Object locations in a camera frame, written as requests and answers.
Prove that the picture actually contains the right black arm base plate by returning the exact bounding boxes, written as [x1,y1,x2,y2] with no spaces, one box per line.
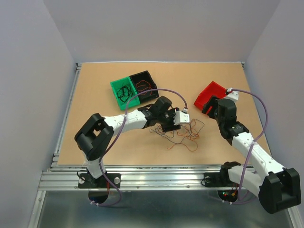
[201,172,236,188]

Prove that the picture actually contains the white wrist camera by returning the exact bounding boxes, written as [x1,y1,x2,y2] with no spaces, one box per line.
[173,109,190,125]
[224,88,239,102]

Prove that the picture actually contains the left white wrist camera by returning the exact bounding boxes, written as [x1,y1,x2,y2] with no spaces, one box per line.
[173,109,190,125]

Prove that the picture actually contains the blue thin wire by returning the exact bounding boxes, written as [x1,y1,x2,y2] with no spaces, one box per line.
[149,118,205,145]

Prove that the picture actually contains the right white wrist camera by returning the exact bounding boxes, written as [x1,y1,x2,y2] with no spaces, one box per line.
[224,88,239,102]

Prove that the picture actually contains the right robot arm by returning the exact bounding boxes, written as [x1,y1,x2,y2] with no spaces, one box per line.
[201,95,302,214]

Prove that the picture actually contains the green plastic bin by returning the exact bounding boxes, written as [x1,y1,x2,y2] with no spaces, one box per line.
[110,76,137,111]

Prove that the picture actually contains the black plastic bin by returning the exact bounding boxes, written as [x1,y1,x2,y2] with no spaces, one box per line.
[130,70,159,103]

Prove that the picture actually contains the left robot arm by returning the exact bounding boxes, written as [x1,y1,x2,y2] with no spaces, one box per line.
[74,96,181,187]

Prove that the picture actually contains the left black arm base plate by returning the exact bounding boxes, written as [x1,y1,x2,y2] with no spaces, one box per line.
[77,172,121,189]

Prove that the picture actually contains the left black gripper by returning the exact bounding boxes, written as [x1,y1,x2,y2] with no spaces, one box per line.
[157,107,180,133]

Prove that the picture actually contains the red plastic bin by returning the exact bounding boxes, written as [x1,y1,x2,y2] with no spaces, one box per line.
[194,81,226,111]

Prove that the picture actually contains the aluminium rail frame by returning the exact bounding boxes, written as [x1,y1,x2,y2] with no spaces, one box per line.
[29,62,304,228]

